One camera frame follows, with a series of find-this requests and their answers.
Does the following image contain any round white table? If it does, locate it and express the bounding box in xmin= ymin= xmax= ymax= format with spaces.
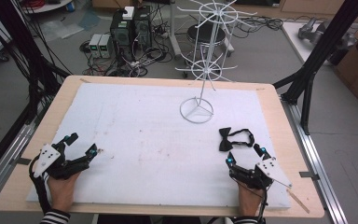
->
xmin=21 ymin=0 xmax=76 ymax=15

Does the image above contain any light wooden table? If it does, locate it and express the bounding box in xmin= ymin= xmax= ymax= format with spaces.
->
xmin=0 ymin=74 xmax=326 ymax=219

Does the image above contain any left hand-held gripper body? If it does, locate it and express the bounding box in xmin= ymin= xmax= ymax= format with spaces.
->
xmin=33 ymin=143 xmax=91 ymax=180

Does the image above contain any thin wooden stick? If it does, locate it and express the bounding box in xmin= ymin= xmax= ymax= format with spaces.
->
xmin=285 ymin=189 xmax=311 ymax=215

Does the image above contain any black round stool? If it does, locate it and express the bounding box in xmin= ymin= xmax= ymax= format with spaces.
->
xmin=186 ymin=22 xmax=236 ymax=59

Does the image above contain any white rolling stand leg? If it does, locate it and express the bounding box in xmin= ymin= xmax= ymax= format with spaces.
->
xmin=167 ymin=0 xmax=185 ymax=61

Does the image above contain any white wire display rack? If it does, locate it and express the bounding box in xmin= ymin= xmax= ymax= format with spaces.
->
xmin=174 ymin=0 xmax=258 ymax=125

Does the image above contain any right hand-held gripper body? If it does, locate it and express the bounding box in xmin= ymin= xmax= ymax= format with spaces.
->
xmin=229 ymin=156 xmax=294 ymax=191

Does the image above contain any tangle of floor cables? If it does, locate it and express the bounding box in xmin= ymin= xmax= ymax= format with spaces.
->
xmin=79 ymin=40 xmax=174 ymax=78

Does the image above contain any person's left hand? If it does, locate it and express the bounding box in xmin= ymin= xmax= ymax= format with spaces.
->
xmin=47 ymin=172 xmax=82 ymax=214

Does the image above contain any person's right hand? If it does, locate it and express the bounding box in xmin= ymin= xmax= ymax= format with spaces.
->
xmin=237 ymin=182 xmax=265 ymax=217

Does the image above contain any black metal frame stand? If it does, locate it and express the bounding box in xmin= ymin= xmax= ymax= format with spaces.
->
xmin=272 ymin=0 xmax=358 ymax=136
xmin=0 ymin=0 xmax=73 ymax=185

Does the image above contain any black floor cable bundle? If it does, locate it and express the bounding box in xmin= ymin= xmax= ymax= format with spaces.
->
xmin=229 ymin=15 xmax=285 ymax=40

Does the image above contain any aluminium rail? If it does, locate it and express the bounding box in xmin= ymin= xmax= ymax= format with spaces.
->
xmin=0 ymin=102 xmax=40 ymax=213
xmin=280 ymin=94 xmax=350 ymax=224

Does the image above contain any black computer tower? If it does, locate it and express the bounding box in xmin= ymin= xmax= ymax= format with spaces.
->
xmin=109 ymin=8 xmax=135 ymax=62
xmin=132 ymin=5 xmax=154 ymax=50

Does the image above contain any white side table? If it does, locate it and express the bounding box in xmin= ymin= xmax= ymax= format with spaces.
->
xmin=281 ymin=21 xmax=358 ymax=67

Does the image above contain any black bow tie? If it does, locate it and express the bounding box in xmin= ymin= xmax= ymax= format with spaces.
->
xmin=218 ymin=126 xmax=256 ymax=153

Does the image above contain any grey bench power supply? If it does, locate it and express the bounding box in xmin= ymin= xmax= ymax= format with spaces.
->
xmin=88 ymin=33 xmax=103 ymax=59
xmin=98 ymin=34 xmax=116 ymax=59

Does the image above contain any small white box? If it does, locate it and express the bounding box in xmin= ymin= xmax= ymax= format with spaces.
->
xmin=121 ymin=6 xmax=136 ymax=21

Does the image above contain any white foam mat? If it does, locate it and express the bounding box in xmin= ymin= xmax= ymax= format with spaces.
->
xmin=25 ymin=81 xmax=294 ymax=210

